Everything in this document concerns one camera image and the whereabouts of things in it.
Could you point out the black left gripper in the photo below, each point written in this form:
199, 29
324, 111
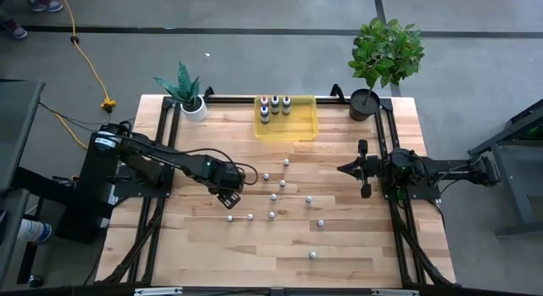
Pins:
229, 179

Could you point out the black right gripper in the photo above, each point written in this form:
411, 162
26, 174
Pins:
371, 169

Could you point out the large blue-capped colouring bottle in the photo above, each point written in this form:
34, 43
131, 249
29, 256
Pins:
264, 113

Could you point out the large pink-capped colouring bottle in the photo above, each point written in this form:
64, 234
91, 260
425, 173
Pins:
264, 100

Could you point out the large black-capped colouring bottle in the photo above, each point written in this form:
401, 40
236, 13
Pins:
275, 103

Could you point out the large violet-capped colouring bottle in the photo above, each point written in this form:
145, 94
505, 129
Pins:
286, 103

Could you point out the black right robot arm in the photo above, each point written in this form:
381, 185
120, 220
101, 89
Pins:
449, 171

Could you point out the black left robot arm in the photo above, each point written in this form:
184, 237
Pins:
169, 156

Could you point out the yellow translucent plastic tray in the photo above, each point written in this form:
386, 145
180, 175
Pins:
297, 126

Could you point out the snake plant in white pot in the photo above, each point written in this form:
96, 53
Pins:
194, 111

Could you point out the leafy plant in black pot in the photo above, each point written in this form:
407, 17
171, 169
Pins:
384, 54

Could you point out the black equipment stand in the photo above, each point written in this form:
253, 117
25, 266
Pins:
85, 211

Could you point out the grey metal cart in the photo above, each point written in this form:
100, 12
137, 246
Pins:
511, 181

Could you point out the dark grey side desk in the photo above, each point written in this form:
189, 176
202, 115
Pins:
17, 126

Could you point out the black caster wheel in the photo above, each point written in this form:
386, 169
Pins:
35, 281

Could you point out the black aluminium table frame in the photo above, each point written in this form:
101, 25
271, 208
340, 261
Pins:
233, 100

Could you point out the silver metal bracket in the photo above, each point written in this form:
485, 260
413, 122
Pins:
394, 292
158, 291

